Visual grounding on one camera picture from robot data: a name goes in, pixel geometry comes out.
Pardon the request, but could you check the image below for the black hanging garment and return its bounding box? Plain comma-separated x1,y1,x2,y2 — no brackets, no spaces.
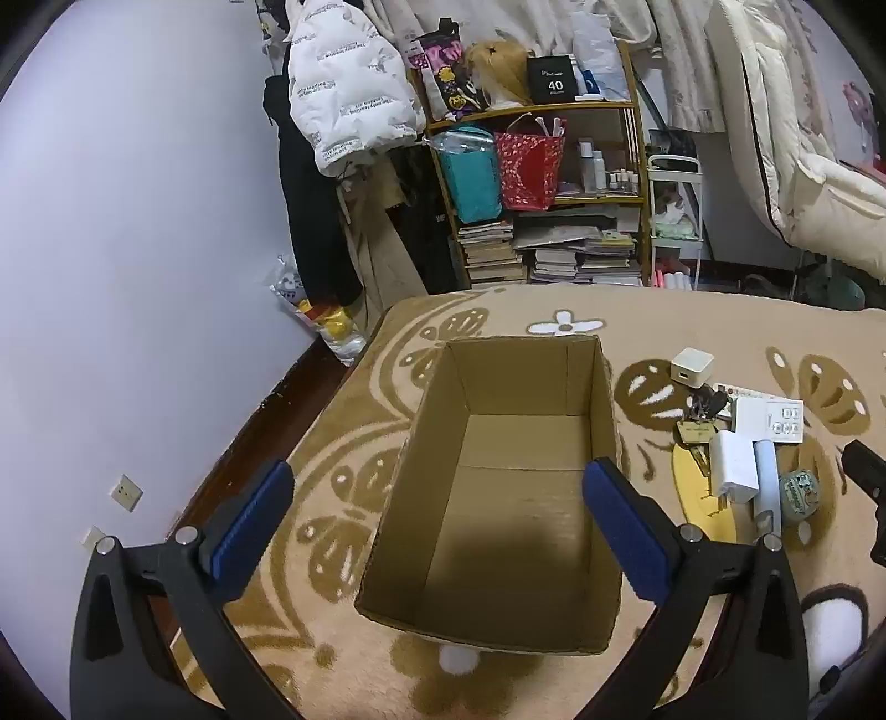
263,76,364,306

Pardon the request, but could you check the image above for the white power strip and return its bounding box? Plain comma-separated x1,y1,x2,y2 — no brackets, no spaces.
732,396,805,444

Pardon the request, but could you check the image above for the key bunch with wooden tag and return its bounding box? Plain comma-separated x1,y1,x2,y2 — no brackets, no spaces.
674,388,731,479

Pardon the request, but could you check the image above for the light blue tube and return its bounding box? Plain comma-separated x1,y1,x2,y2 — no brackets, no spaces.
753,439,783,537

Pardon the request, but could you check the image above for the beige hanging garment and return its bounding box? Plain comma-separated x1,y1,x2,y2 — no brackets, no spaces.
339,166,430,312

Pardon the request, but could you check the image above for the blond wig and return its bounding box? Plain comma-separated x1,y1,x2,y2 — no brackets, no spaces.
463,40,535,108

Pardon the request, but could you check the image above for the white plastic bag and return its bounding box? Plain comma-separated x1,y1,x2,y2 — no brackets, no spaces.
571,10,632,101

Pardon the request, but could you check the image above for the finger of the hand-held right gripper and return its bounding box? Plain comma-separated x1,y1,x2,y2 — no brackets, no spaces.
841,439,886,565

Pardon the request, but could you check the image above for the white cube charger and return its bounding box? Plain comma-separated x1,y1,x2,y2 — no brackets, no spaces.
669,348,714,387

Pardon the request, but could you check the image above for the wooden bookshelf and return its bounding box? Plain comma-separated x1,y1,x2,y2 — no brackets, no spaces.
408,42,652,288

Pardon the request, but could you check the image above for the red gift bag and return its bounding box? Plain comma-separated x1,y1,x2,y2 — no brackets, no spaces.
494,114,567,212

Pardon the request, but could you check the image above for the white metal cart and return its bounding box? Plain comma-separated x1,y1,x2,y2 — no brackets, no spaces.
647,153,707,290

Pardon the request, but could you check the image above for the round printed tin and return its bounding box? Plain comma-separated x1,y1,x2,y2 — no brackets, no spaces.
779,471,821,517

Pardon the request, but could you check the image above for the pale floral curtain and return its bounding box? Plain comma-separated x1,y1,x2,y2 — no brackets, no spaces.
643,0,728,132

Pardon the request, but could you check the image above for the beige printed blanket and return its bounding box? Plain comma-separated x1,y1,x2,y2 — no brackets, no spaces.
166,287,886,720

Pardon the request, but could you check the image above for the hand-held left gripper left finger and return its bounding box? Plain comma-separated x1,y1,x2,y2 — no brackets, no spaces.
69,459,306,720

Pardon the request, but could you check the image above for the clear bag with yellow toys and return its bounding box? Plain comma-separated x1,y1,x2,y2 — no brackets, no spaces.
270,256,368,364

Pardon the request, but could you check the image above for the cardboard box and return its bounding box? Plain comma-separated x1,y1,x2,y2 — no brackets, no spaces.
354,336,624,655

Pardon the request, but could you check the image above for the white plug adapter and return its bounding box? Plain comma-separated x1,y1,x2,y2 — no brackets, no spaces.
707,429,763,510

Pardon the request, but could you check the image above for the narrow stack of books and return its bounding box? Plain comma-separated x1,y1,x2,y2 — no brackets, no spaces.
455,220,527,288

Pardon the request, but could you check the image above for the wide stack of books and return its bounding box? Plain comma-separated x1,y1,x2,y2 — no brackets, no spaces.
529,208,645,286

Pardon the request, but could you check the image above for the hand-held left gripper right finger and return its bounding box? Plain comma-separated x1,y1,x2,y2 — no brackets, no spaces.
574,457,811,720

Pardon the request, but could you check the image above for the cream hanging duvet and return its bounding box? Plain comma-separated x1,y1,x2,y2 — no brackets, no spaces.
713,0,886,274

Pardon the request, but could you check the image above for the purple printed bag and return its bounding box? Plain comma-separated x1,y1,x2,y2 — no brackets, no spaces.
408,31,486,122

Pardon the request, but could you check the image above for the black box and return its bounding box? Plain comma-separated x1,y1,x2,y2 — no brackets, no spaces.
526,54,578,106

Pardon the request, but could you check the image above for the teal bag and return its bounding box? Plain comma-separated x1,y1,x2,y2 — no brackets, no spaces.
432,128,503,224

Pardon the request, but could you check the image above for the white puffer jacket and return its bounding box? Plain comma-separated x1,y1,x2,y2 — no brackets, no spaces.
285,0,426,174

